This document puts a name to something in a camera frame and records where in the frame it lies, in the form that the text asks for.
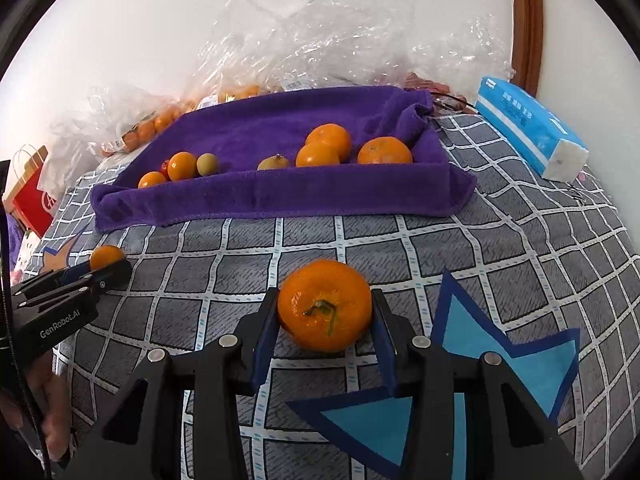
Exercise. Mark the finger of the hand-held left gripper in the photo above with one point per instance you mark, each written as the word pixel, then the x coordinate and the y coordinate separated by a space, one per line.
pixel 112 275
pixel 60 276

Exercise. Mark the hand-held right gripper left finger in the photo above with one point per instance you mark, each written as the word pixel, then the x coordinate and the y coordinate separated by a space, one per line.
pixel 265 340

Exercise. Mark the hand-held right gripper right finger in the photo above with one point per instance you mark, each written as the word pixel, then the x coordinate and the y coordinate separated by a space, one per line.
pixel 382 345

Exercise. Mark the small mandarin orange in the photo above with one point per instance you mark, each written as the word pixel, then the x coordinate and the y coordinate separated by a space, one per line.
pixel 318 156
pixel 330 132
pixel 106 256
pixel 151 180
pixel 385 151
pixel 182 165

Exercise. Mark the large mandarin with green stem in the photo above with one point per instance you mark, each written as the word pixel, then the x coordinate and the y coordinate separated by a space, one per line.
pixel 325 305

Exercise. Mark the small red tomato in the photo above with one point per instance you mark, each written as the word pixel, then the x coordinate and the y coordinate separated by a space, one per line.
pixel 163 166

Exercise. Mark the yellow-green round fruit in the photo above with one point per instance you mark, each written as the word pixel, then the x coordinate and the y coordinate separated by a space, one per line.
pixel 273 162
pixel 206 164

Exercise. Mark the purple towel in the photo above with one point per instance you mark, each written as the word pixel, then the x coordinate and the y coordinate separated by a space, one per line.
pixel 260 125

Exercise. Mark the person's left hand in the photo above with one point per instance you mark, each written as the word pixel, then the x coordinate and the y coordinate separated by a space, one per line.
pixel 50 400

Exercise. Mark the purple cloth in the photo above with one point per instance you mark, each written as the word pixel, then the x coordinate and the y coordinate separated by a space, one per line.
pixel 17 237

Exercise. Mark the red paper bag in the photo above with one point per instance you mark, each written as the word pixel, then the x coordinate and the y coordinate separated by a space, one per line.
pixel 35 200

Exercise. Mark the white plastic bag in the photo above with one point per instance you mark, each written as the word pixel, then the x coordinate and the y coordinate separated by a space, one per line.
pixel 65 172

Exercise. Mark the grey grid blanket with stars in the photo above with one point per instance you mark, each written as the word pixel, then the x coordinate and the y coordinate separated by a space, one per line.
pixel 350 240

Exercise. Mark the labelled clear bag of mandarins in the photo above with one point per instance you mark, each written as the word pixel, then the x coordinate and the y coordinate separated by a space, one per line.
pixel 240 91

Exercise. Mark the bag of red fruit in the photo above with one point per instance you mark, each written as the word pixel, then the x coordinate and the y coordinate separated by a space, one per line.
pixel 425 85

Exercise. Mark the blue tissue pack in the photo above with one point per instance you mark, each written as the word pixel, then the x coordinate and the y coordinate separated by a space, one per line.
pixel 530 125

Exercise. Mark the crumpled clear plastic wrap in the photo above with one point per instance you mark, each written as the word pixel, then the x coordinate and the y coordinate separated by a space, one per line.
pixel 325 35

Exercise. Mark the brown wooden door frame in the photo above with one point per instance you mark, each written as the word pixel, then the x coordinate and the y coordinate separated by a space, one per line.
pixel 527 25

